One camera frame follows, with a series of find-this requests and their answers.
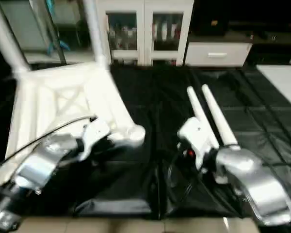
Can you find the white plastic table leg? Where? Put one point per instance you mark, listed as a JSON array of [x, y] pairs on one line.
[[97, 34], [5, 39], [218, 116], [196, 107]]

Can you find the white plastic table top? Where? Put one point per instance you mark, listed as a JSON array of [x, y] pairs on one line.
[[53, 102]]

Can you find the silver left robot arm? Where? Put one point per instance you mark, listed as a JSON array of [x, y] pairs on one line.
[[39, 165]]

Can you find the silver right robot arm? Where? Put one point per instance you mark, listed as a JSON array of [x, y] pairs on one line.
[[254, 179]]

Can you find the black work mat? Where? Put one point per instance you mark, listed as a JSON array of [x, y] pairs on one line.
[[160, 97]]

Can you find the white drawer unit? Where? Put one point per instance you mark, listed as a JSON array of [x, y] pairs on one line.
[[216, 53]]

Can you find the white glass-door cabinet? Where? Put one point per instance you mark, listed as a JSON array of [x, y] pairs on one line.
[[145, 29]]

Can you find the blue metal stand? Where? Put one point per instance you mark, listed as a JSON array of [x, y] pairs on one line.
[[53, 29]]

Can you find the black box with yellow label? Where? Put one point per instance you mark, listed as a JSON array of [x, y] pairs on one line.
[[211, 17]]

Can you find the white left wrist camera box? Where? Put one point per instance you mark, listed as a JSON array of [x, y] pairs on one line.
[[94, 133]]

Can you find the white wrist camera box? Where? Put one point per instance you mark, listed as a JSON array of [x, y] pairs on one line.
[[199, 136], [94, 133]]

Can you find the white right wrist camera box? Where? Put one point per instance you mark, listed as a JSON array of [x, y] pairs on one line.
[[199, 136]]

